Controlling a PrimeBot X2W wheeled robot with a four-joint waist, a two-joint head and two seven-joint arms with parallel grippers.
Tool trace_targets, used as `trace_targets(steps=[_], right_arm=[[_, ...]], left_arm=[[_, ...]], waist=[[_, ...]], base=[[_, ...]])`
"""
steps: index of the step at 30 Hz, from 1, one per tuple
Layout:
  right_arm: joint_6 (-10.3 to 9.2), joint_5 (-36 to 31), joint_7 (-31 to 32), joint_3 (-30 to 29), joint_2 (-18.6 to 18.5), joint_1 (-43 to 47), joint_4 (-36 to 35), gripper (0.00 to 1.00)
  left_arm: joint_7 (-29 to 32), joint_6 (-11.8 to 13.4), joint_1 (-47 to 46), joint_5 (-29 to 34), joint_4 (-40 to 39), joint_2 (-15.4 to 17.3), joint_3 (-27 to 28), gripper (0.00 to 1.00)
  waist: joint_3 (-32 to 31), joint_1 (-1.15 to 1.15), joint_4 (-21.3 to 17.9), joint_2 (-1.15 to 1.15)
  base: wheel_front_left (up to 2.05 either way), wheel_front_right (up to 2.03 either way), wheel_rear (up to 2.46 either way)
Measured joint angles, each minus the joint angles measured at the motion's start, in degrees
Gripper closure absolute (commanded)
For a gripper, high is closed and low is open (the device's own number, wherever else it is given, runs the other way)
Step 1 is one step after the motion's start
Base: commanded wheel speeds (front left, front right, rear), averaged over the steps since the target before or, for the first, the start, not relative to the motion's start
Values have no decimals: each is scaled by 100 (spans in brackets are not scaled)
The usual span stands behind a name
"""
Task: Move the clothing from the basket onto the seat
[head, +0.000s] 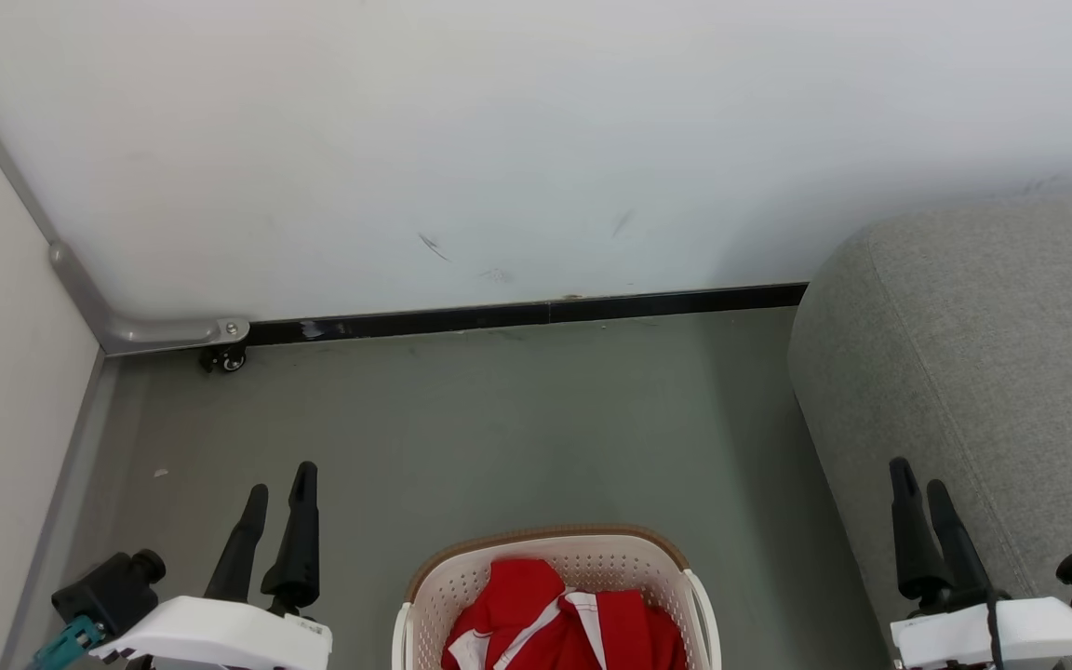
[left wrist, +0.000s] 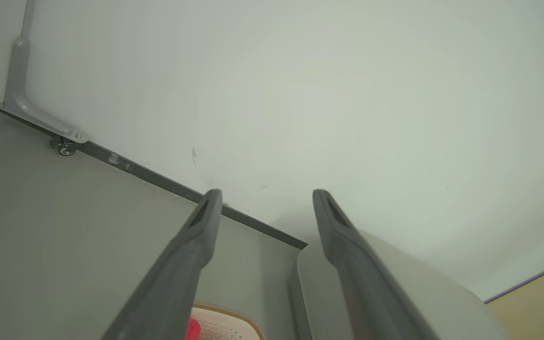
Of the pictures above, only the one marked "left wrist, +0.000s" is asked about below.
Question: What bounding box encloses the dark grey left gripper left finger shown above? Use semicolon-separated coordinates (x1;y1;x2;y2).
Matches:
101;189;223;340

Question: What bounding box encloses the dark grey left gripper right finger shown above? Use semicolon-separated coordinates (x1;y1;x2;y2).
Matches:
313;189;441;340

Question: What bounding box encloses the grey fabric sofa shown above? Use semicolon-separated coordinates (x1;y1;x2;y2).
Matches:
287;230;509;340

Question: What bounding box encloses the cream perforated laundry basket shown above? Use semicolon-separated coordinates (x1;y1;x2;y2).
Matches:
192;302;265;340

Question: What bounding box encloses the black baseboard strip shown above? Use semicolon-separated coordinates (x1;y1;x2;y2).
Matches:
0;110;308;250

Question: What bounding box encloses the small black caster wheel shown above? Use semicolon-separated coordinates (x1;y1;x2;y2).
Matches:
50;136;81;156

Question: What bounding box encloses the grey metal partition foot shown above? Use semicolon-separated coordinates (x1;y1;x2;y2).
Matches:
3;0;89;144

